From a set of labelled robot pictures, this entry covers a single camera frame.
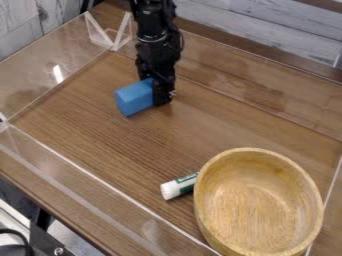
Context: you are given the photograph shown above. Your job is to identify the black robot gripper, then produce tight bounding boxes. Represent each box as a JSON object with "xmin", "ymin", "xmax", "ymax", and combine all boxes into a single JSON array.
[{"xmin": 135, "ymin": 34, "xmax": 185, "ymax": 106}]

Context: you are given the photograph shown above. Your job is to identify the blue rectangular block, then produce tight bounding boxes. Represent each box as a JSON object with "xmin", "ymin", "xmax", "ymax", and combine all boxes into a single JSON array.
[{"xmin": 114, "ymin": 78, "xmax": 154, "ymax": 117}]

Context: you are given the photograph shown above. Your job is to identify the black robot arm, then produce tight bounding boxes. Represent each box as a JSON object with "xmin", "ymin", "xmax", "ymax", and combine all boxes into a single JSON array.
[{"xmin": 129, "ymin": 0, "xmax": 185, "ymax": 106}]

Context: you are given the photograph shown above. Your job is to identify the light brown wooden bowl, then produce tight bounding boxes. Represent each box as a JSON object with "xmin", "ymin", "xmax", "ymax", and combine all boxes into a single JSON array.
[{"xmin": 194, "ymin": 147, "xmax": 324, "ymax": 256}]

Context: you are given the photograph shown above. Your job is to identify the white green glue stick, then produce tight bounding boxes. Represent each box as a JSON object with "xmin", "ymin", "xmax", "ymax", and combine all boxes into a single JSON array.
[{"xmin": 161, "ymin": 173, "xmax": 198, "ymax": 200}]

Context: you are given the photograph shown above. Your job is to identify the clear acrylic corner bracket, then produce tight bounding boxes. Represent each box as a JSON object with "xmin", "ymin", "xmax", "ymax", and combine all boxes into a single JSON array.
[{"xmin": 85, "ymin": 12, "xmax": 133, "ymax": 52}]

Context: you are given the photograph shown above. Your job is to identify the clear acrylic front wall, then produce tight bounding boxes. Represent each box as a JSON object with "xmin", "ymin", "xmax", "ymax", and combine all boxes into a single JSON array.
[{"xmin": 0, "ymin": 114, "xmax": 220, "ymax": 256}]

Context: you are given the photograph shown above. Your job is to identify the black metal table frame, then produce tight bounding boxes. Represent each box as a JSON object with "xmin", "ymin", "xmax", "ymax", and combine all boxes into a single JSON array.
[{"xmin": 0, "ymin": 178, "xmax": 77, "ymax": 256}]

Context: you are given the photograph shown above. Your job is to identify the black cable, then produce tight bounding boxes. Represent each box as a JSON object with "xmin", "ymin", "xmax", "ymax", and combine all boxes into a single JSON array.
[{"xmin": 0, "ymin": 229, "xmax": 32, "ymax": 256}]

